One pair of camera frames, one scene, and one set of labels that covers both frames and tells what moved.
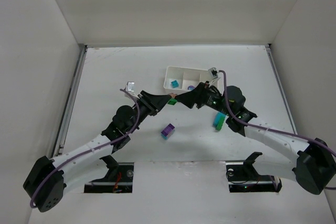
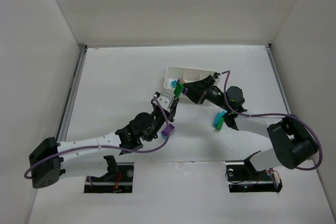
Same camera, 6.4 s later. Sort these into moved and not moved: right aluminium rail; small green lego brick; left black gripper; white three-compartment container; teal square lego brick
Moved: left black gripper
Not moved: small green lego brick; white three-compartment container; teal square lego brick; right aluminium rail
